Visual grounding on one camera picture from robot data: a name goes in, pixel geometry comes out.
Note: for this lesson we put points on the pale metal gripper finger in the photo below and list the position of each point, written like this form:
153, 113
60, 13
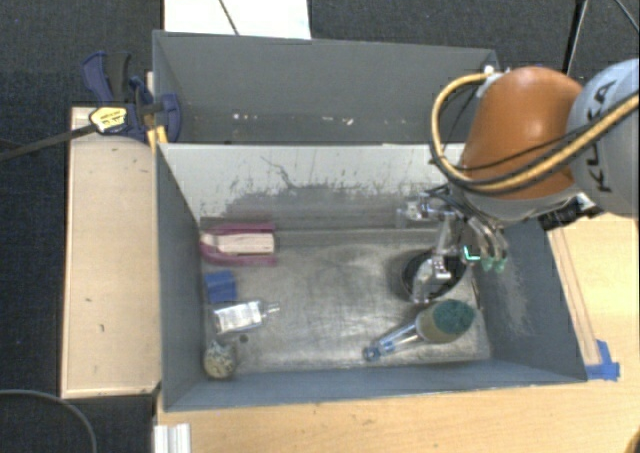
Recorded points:
421, 283
440, 272

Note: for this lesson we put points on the green sponge dish wand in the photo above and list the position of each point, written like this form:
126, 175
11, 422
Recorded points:
447, 321

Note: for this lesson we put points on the clear plastic bottle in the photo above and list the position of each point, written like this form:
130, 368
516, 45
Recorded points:
237, 317

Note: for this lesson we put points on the grey metal bin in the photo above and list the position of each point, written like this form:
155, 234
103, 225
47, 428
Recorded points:
320, 86

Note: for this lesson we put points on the blue block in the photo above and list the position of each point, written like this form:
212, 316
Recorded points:
220, 287

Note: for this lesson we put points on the speckled beige ball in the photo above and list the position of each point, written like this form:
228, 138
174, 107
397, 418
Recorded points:
220, 361

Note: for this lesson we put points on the pale wood flat board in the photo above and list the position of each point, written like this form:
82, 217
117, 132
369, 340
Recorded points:
110, 266

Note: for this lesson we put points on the black cylinder on white bracket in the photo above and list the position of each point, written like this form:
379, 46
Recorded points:
567, 215

